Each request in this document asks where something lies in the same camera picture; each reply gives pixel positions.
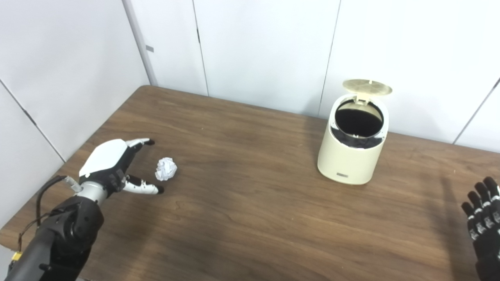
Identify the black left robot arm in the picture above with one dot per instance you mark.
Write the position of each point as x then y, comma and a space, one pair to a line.
62, 234

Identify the white and black left hand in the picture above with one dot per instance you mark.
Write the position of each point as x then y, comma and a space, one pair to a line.
103, 158

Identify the black bin liner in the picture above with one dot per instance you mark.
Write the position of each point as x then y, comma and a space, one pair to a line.
357, 121

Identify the grey wall corner post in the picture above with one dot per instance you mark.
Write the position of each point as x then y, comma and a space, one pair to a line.
140, 43

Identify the cream-colored bin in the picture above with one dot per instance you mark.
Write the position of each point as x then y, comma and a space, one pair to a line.
351, 164

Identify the white paper ball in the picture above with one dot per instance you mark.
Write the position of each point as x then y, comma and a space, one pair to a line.
166, 169

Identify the white and black right hand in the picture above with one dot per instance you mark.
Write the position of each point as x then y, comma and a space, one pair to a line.
488, 234

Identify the round cream bin lid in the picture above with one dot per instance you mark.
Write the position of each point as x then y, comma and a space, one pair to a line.
367, 86

